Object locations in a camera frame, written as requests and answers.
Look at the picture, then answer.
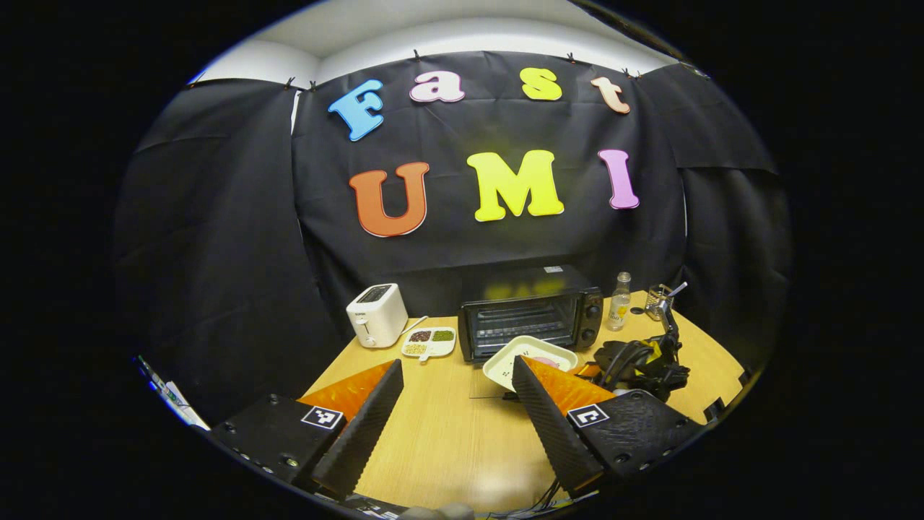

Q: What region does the black cable bundle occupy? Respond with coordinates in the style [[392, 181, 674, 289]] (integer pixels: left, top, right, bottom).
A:
[[491, 478, 600, 519]]

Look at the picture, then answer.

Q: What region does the white divided snack dish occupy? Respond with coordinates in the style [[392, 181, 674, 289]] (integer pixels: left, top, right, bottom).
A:
[[401, 326, 458, 360]]

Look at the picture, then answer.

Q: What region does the white square plate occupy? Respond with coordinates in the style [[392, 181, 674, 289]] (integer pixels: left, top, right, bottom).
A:
[[482, 335, 579, 393]]

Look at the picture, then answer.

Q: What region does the metal wire utensil holder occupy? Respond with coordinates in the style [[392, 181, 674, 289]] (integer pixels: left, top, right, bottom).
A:
[[645, 285, 674, 321]]

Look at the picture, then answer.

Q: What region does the black backdrop cloth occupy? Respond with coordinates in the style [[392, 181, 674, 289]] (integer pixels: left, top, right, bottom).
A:
[[112, 51, 795, 427]]

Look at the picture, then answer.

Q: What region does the white toaster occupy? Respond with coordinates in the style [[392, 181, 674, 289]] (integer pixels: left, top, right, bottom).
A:
[[346, 283, 409, 349]]

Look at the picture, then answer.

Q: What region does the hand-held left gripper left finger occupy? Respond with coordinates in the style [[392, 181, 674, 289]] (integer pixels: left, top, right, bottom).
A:
[[209, 359, 405, 499]]

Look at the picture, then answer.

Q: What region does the black electric oven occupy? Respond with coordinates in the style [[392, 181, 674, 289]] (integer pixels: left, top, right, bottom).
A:
[[458, 264, 604, 399]]

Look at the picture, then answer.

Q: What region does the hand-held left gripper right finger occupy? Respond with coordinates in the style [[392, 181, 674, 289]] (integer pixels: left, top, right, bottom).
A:
[[511, 355, 712, 498]]

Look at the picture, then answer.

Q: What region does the clear bottle with yellow label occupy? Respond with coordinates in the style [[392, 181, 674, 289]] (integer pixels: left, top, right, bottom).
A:
[[606, 272, 632, 332]]

